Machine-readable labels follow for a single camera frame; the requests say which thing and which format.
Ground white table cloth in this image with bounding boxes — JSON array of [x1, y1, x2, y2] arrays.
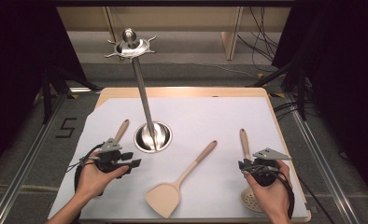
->
[[47, 96, 309, 220]]

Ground person's right hand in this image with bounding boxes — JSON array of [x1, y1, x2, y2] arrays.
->
[[246, 160, 293, 218]]

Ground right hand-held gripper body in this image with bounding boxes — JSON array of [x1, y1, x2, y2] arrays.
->
[[246, 147, 292, 188]]

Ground aluminium floor rail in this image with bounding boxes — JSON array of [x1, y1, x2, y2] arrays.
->
[[284, 92, 361, 224], [0, 90, 68, 224]]

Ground black cable bundle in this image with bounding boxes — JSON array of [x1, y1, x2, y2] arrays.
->
[[236, 7, 283, 63]]

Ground black cable beside table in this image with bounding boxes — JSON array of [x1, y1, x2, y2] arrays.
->
[[297, 175, 337, 224]]

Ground black metal stand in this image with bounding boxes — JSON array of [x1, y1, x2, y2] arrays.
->
[[247, 59, 312, 122], [41, 63, 101, 125]]

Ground right hand-held gripper cable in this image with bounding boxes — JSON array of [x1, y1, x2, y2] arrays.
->
[[248, 164, 296, 218]]

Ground beige slotted spoon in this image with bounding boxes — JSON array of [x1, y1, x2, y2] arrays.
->
[[239, 128, 265, 214]]

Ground steel utensil rack stand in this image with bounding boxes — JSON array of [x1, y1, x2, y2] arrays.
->
[[104, 27, 174, 154]]

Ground thin white floor cable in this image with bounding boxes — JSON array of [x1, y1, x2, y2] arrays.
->
[[163, 60, 258, 79]]

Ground beige spatula turner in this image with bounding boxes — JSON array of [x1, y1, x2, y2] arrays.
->
[[144, 139, 219, 219]]

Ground black curtain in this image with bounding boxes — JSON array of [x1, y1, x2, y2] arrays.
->
[[272, 0, 368, 200], [0, 0, 90, 175]]

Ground light wooden furniture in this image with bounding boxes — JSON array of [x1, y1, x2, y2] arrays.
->
[[56, 6, 292, 62]]

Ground person's left hand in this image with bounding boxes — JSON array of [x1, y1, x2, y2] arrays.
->
[[76, 161, 130, 200]]

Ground black floor cables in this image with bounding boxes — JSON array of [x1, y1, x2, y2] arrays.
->
[[274, 101, 298, 120]]

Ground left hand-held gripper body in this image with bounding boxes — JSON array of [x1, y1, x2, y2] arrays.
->
[[95, 137, 125, 174]]

